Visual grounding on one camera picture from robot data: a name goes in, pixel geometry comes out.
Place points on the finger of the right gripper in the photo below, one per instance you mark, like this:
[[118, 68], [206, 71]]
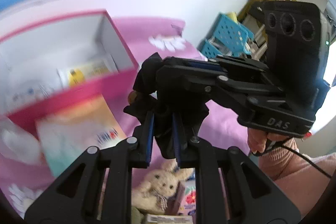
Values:
[[199, 84], [194, 65]]

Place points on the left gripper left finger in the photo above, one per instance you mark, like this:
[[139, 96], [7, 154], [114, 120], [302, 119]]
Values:
[[96, 187]]

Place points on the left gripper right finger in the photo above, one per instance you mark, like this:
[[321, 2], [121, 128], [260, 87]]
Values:
[[230, 188]]

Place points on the floral pocket tissue pack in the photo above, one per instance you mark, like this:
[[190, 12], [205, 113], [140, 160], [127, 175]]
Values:
[[188, 201]]

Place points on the black cloth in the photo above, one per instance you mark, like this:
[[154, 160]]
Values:
[[169, 116]]

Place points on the beige bear plush toy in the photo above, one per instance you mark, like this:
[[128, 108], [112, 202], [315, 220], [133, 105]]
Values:
[[158, 186]]

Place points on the cotton swab packet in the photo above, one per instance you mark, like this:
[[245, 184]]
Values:
[[39, 79]]

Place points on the green turtle plush toy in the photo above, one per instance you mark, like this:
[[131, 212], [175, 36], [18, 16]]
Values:
[[136, 216]]

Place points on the pink sweater right forearm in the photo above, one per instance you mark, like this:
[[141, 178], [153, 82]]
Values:
[[300, 181]]

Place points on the right hand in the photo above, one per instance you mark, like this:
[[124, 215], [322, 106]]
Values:
[[257, 139]]

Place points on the blue plastic basket rack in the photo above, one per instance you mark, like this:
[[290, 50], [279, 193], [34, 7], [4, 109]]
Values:
[[227, 37]]

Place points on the pastel tissue pack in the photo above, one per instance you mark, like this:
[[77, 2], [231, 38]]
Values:
[[66, 134]]

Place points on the white pump lotion bottle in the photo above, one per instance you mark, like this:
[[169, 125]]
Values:
[[19, 145]]

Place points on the pink open cardboard box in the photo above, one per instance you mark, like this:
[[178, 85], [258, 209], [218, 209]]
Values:
[[70, 36]]

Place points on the black camera box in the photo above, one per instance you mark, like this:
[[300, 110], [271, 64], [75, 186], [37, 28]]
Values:
[[297, 53]]

